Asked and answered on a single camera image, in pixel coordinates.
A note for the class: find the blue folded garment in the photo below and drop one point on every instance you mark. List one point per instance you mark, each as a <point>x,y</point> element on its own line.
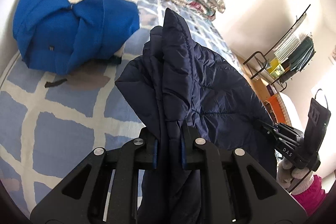
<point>59,36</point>

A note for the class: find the navy puffer jacket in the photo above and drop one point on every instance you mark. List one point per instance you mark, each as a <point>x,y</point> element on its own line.
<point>177,81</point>

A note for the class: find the black metal rack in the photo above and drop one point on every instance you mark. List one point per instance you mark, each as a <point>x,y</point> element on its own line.
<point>258,62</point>

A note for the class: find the blue checked bed sheet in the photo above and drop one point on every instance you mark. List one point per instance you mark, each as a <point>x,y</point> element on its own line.
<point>46,132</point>

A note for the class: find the white gloved right hand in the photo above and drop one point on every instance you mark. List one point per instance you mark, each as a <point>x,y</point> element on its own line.
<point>288,176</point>

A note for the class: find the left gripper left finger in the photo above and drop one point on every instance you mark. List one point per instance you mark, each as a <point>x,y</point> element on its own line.
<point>103,188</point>

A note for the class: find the striped hanging cloth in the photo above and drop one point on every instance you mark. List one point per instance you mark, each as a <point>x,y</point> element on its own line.
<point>289,43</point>

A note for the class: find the yellow box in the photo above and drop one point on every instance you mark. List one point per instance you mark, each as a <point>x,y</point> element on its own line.
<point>275,68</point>

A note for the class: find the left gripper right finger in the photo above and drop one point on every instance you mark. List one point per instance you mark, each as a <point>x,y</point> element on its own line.
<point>234,187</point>

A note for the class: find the orange box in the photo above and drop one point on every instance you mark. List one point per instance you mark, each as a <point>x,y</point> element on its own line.
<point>277,109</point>

